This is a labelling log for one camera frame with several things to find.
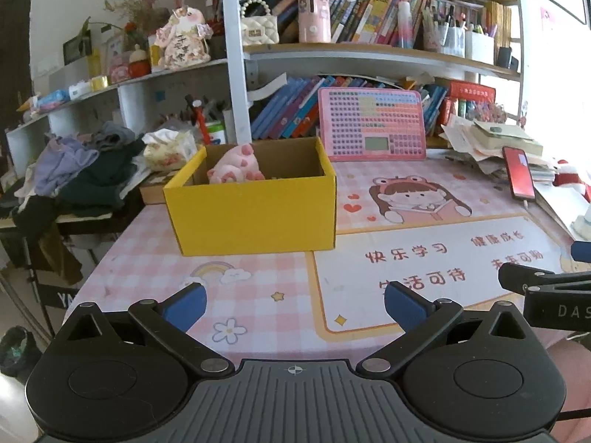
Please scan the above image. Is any red jar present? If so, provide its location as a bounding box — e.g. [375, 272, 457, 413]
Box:
[128, 44, 151, 78]

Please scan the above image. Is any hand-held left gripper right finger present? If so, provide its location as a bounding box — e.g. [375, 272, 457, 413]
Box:
[356, 281, 541, 377]

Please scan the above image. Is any white green jar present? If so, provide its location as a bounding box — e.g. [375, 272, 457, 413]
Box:
[205, 121, 227, 146]

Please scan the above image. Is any red santa plush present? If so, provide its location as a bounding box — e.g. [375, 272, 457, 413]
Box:
[551, 159, 591, 201]

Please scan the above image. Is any clear pen cup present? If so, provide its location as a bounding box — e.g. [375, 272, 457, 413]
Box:
[436, 23, 466, 58]

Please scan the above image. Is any row of colourful books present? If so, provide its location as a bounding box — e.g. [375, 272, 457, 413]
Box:
[272, 0, 428, 49]

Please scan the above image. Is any red gift box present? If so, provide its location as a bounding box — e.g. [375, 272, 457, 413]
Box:
[449, 80, 497, 102]

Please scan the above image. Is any yellow cardboard box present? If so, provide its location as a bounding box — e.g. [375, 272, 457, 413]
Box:
[163, 137, 338, 257]

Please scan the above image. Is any black picture frame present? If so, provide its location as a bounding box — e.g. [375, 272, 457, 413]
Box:
[62, 34, 93, 65]

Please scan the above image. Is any pink learning tablet toy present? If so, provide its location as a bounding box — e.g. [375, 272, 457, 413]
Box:
[318, 87, 426, 162]

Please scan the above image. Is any pink cylindrical container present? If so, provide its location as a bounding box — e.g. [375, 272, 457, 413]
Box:
[298, 0, 331, 43]

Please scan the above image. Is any red smartphone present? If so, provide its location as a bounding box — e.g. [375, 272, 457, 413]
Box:
[502, 146, 537, 201]

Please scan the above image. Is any white charging cable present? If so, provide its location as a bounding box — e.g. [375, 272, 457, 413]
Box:
[521, 198, 575, 243]

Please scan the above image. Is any white bookshelf unit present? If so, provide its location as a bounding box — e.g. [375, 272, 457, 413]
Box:
[4, 0, 525, 181]

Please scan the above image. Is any dried flower bouquet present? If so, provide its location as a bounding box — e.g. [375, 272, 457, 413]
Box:
[104, 0, 171, 33]

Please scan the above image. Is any floral lucky cat figurine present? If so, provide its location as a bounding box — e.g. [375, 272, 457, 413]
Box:
[154, 7, 213, 71]

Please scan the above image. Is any dark wooden side table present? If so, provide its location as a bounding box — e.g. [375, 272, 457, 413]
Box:
[0, 194, 144, 287]

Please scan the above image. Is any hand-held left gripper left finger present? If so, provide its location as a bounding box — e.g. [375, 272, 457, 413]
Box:
[53, 281, 235, 377]

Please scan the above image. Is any white pen holder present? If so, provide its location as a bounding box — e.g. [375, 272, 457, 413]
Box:
[464, 30, 496, 66]

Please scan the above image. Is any black trash bin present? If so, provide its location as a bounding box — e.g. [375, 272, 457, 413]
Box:
[0, 326, 43, 386]

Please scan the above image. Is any tissue pack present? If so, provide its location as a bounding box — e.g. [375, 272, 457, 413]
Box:
[142, 129, 198, 171]

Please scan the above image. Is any pink pig plush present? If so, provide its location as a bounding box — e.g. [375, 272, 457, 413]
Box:
[206, 144, 266, 184]

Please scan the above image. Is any stack of white papers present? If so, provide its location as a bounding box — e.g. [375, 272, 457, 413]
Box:
[536, 185, 591, 241]

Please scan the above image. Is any small black box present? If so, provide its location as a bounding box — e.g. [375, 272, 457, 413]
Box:
[496, 46, 520, 71]

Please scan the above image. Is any pile of books and papers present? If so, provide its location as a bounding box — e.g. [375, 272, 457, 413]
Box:
[441, 115, 557, 185]

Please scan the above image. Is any row of blue books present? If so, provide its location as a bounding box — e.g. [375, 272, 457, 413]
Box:
[252, 75, 451, 141]

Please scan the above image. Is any pink printed table mat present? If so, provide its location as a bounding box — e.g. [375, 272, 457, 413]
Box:
[65, 148, 591, 365]

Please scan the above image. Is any white quilted handbag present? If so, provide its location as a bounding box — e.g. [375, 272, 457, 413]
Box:
[240, 0, 279, 47]

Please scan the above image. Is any pile of clothes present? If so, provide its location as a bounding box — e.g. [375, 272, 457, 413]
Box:
[11, 121, 148, 222]

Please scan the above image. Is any row of small packets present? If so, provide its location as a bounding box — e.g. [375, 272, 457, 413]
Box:
[18, 76, 109, 114]

